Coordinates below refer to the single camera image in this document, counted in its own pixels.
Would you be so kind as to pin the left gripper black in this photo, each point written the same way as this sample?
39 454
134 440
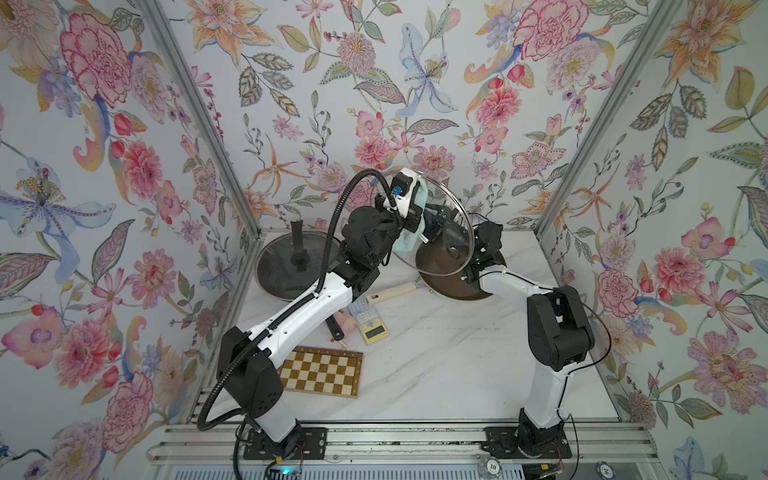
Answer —
406 220

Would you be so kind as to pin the light green cleaning cloth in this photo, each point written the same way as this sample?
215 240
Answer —
408 240

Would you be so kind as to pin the glass pot lid black handle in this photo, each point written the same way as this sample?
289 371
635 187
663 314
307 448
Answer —
446 222

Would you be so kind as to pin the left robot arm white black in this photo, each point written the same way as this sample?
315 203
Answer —
248 383

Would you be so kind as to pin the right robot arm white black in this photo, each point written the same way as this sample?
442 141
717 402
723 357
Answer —
559 335

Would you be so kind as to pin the yellow blue calculator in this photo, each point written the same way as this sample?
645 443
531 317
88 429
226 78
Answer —
369 322

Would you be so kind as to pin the pink small object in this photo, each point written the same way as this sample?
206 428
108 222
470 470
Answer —
346 322

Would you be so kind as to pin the wooden chessboard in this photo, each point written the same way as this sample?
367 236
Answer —
322 371

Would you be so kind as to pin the brown frying pan cream handle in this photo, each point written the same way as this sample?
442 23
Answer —
428 257

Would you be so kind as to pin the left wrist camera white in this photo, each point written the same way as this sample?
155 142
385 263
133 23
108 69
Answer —
409 190

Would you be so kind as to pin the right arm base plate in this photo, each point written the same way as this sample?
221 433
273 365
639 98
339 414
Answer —
506 442

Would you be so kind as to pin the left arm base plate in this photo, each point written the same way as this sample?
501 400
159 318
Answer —
302 443

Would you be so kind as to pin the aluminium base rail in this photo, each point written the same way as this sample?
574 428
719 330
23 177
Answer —
431 442

